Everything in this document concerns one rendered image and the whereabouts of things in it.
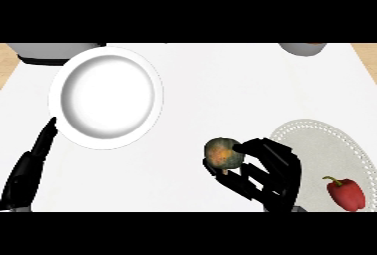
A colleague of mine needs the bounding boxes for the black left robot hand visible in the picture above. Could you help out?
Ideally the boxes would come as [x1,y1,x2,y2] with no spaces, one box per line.
[0,116,59,212]

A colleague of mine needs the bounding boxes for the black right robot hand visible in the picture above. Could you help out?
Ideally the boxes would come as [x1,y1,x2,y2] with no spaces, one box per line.
[201,137,303,213]

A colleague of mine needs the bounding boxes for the green and orange squash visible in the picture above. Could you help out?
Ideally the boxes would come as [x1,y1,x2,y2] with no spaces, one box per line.
[203,136,246,176]

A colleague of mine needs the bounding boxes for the white lace placemat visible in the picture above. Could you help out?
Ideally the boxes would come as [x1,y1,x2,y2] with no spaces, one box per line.
[268,118,377,213]

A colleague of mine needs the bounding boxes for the white round plate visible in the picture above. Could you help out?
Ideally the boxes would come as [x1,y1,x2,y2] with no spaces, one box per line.
[47,46,166,151]

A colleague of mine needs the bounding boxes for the red bell pepper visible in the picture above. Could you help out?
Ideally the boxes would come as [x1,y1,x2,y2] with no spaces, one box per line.
[321,175,367,212]

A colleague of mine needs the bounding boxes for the white and black appliance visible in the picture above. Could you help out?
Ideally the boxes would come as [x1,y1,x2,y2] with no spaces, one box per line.
[5,43,108,67]

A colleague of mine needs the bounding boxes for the grey round container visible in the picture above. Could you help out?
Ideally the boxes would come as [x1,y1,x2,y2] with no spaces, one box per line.
[278,43,328,57]

